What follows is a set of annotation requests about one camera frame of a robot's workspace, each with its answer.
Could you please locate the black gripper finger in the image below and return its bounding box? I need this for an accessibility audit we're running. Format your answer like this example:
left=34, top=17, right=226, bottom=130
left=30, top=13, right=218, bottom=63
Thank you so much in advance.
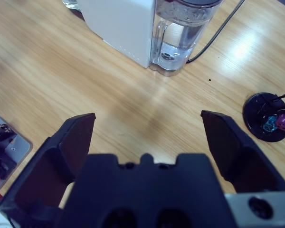
left=0, top=113, right=96, bottom=219
left=200, top=110, right=285, bottom=194

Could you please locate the black capsule stand with rods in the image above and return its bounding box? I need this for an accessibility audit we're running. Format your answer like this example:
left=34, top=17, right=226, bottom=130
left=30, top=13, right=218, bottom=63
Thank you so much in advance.
left=243, top=91, right=285, bottom=143

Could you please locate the dark camera post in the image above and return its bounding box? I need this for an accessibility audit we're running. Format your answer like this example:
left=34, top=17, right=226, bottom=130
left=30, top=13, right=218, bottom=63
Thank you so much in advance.
left=0, top=123, right=17, bottom=181

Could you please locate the teal coffee capsule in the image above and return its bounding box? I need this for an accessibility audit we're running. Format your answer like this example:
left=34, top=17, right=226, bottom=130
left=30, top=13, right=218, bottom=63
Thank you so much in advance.
left=263, top=115, right=279, bottom=133

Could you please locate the white coffee machine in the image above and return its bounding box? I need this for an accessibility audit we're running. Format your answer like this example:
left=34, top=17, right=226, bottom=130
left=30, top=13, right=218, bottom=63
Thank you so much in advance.
left=77, top=0, right=156, bottom=69

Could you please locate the black machine power cable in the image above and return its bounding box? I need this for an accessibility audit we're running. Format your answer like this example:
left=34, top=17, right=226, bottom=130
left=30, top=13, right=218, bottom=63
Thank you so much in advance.
left=187, top=0, right=245, bottom=63

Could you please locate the clear water tank dark lid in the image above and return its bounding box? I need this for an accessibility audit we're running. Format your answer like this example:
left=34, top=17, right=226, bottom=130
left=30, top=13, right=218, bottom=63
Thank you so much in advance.
left=149, top=0, right=223, bottom=77

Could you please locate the white mount block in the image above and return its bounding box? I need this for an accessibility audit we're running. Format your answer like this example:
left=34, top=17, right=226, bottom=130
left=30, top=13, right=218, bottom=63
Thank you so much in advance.
left=0, top=115, right=34, bottom=190

